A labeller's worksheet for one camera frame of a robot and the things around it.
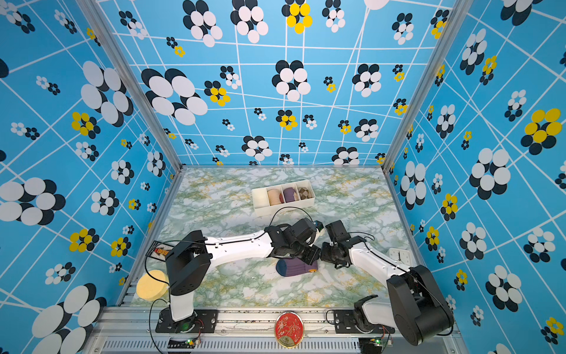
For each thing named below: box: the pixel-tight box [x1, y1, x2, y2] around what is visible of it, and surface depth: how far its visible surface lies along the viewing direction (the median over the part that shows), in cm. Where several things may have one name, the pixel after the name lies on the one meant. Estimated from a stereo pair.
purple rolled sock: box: [283, 187, 297, 203], surface depth 107 cm
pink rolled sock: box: [267, 188, 281, 206], surface depth 103 cm
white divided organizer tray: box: [251, 179, 317, 217], surface depth 104 cm
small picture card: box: [145, 240, 175, 262], surface depth 90 cm
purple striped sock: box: [275, 257, 319, 277], surface depth 86 cm
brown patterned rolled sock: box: [297, 186, 309, 200], surface depth 104 cm
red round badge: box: [274, 311, 305, 349], surface depth 71 cm
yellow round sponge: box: [136, 269, 170, 302], surface depth 80 cm
